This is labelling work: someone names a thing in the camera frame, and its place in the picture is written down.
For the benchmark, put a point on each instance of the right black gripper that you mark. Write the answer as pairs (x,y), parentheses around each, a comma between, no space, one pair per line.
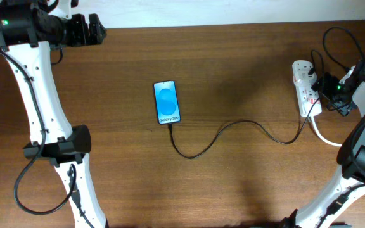
(333,92)

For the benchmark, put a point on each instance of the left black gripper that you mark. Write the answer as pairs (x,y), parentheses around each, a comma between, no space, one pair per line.
(83,38)

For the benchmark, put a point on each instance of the blue Galaxy smartphone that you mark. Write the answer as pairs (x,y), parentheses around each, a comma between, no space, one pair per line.
(167,104)

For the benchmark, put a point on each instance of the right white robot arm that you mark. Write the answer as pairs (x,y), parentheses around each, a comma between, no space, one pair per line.
(348,183)

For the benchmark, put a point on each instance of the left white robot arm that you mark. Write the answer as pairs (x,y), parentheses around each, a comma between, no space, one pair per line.
(29,32)

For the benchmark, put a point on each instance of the white charger plug adapter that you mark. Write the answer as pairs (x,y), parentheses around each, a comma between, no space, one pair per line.
(302,78)

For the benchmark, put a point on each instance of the white power strip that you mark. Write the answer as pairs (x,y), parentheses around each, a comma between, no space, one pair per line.
(308,103)

